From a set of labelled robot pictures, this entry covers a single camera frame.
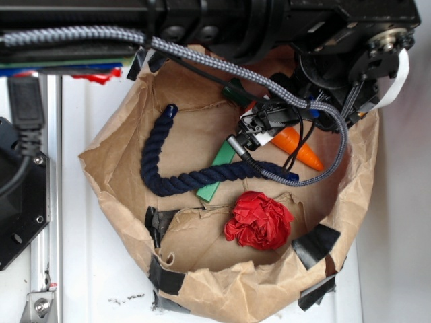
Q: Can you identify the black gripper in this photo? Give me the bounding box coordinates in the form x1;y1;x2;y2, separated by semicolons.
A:
296;28;414;116

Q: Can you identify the orange plastic toy carrot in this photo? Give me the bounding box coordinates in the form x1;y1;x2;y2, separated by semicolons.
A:
222;78;325;172

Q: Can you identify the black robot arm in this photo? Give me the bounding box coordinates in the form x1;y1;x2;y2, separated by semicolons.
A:
1;1;421;117

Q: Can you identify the green rectangular block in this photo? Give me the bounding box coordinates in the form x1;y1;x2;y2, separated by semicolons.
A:
196;141;235;203

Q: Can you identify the brown paper bag bin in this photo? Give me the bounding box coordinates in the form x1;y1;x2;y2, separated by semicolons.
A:
79;61;379;322

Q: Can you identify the crumpled red paper ball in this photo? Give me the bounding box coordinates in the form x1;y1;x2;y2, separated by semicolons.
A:
224;191;294;250

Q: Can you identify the white plastic tray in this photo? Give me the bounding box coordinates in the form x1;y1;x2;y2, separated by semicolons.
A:
61;75;364;323

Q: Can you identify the black usb plug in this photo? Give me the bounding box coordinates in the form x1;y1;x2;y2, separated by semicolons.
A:
1;77;45;197

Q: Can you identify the white flat ribbon cable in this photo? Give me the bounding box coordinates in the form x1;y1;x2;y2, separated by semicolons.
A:
356;48;411;112

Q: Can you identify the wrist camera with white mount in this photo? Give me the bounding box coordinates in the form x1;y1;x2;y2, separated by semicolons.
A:
227;101;308;157

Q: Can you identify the dark blue twisted rope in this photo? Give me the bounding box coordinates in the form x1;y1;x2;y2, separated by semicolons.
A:
140;104;300;198

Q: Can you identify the grey braided cable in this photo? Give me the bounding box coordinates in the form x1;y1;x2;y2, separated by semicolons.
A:
0;25;349;187

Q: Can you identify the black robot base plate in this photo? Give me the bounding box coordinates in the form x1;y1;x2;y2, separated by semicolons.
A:
1;118;49;270

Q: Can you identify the aluminium extrusion rail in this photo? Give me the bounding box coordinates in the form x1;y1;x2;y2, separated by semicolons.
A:
30;75;63;322

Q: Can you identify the metal corner bracket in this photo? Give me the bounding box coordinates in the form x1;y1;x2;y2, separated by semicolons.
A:
20;291;58;323

